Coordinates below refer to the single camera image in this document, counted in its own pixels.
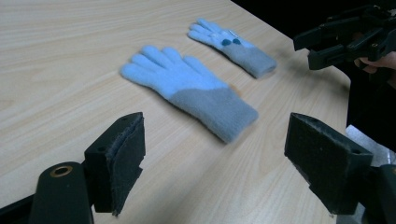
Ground plain blue and grey glove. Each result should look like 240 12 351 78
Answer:
120 45 260 145

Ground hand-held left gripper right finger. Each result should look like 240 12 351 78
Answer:
283 112 375 216

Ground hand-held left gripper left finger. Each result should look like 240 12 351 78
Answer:
83 111 147 217

